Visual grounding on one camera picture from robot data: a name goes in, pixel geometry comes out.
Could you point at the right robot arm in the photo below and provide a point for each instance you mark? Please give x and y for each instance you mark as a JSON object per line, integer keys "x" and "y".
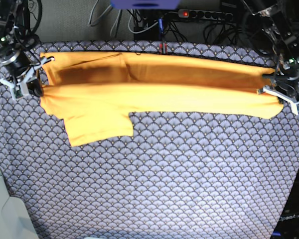
{"x": 19, "y": 21}

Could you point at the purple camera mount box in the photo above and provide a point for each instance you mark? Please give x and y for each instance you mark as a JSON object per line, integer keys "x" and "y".
{"x": 145, "y": 4}

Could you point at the blue fan-pattern tablecloth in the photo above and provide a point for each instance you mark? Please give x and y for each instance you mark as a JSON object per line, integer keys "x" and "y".
{"x": 180, "y": 176}

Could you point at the yellow T-shirt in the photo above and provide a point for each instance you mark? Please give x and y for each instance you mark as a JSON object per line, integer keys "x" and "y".
{"x": 94, "y": 92}

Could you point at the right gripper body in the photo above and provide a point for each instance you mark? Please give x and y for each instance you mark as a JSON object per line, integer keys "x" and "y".
{"x": 28, "y": 76}

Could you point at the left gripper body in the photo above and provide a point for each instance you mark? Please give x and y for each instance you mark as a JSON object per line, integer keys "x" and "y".
{"x": 285, "y": 87}

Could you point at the black power strip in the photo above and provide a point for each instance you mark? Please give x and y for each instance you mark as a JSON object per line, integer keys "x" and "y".
{"x": 205, "y": 15}

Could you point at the blue clamp handle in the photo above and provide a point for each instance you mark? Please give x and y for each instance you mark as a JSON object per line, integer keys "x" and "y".
{"x": 161, "y": 29}

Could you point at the grey chair seat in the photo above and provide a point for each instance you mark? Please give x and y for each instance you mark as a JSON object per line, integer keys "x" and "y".
{"x": 15, "y": 222}

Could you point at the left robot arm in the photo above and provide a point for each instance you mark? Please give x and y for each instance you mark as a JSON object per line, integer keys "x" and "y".
{"x": 278, "y": 29}

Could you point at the red black table clamp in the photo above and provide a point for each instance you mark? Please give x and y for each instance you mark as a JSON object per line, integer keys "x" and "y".
{"x": 163, "y": 48}

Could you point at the black OpenArm box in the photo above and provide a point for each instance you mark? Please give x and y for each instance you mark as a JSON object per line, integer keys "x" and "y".
{"x": 288, "y": 224}

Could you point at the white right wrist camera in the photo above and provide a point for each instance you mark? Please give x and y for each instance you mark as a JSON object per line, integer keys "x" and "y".
{"x": 16, "y": 93}

